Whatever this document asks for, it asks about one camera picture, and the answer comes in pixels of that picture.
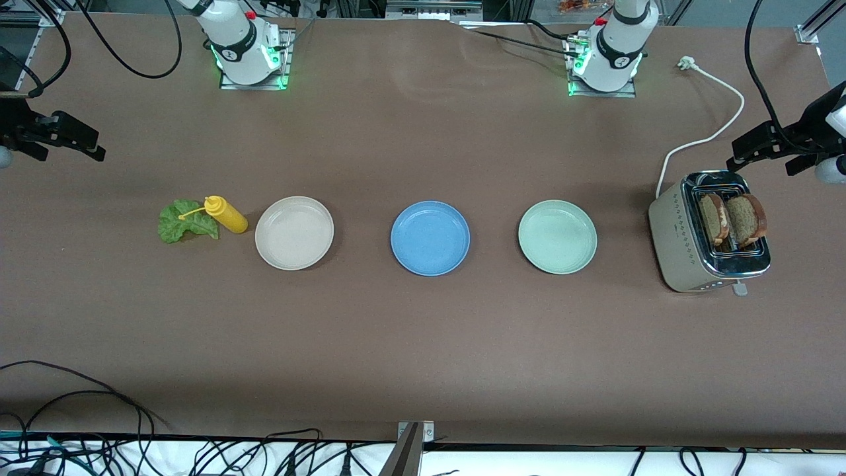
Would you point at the orange packet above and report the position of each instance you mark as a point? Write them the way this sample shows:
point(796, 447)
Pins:
point(576, 5)

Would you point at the beige chrome toaster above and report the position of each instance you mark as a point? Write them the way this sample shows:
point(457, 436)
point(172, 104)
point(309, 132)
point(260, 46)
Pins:
point(674, 244)

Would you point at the yellow squeeze bottle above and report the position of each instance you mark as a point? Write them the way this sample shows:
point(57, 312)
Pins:
point(228, 217)

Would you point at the mint green plate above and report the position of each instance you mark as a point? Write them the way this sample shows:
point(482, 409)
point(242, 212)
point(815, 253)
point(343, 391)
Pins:
point(557, 237)

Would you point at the brown bread slice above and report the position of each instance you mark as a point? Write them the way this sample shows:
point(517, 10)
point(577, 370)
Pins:
point(745, 221)
point(712, 218)

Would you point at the silver corner bracket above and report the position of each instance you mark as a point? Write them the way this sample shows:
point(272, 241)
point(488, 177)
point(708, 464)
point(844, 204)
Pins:
point(806, 34)
point(426, 431)
point(53, 18)

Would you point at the beige plate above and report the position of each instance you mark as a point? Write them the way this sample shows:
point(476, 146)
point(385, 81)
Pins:
point(294, 233)

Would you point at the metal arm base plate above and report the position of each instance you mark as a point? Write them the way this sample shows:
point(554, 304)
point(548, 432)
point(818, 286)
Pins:
point(578, 89)
point(285, 66)

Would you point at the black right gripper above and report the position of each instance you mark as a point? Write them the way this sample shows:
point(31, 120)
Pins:
point(14, 125)

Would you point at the blue plate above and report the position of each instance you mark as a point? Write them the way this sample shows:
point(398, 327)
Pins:
point(430, 238)

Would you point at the grey aluminium post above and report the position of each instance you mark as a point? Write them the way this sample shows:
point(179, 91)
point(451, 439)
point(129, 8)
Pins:
point(403, 456)

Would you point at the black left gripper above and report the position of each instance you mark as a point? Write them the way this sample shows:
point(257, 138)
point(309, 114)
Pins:
point(810, 124)

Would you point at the green lettuce leaf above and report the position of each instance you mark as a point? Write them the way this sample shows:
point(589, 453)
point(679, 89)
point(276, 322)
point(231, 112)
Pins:
point(178, 228)

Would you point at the grey metal box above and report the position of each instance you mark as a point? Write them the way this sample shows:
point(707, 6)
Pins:
point(433, 8)

